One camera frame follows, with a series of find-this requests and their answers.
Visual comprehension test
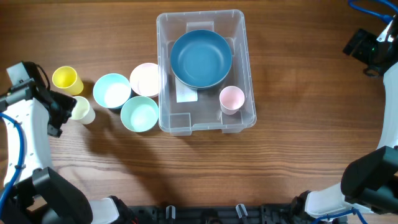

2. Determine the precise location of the cream cup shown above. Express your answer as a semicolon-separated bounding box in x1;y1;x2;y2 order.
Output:
71;96;96;125

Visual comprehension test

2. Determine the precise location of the yellow cup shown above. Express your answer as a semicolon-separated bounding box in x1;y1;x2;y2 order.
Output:
52;66;84;95

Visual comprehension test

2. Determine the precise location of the mint green bowl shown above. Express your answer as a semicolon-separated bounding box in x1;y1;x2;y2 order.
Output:
120;96;159;133

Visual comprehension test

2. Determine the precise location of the pink bowl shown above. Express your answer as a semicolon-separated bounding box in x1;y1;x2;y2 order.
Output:
129;63;160;98

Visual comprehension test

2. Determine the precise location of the pink cup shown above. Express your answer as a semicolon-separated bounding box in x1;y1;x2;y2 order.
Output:
219;86;245;115

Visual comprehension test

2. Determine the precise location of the dark blue plate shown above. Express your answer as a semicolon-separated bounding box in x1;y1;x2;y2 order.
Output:
170;29;233;77

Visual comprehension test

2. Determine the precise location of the cream plate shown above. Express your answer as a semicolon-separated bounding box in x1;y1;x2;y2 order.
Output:
175;75;227;90

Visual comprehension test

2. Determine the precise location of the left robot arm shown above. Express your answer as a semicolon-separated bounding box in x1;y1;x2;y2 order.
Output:
1;78;134;223

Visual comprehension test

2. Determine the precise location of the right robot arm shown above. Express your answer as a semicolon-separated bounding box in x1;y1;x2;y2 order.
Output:
290;24;397;223

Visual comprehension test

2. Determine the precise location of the light blue bowl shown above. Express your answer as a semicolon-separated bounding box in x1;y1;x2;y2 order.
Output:
93;73;132;110

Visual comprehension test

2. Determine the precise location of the white label in bin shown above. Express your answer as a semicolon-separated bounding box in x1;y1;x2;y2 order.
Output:
175;78;198;103

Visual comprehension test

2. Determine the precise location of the clear plastic storage bin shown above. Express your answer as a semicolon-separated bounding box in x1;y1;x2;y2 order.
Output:
156;9;257;136

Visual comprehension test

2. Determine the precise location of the right blue cable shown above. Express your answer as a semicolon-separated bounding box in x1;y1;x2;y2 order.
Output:
310;0;398;224

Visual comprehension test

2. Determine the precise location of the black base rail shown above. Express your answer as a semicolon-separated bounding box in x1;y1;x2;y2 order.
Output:
130;204;315;224

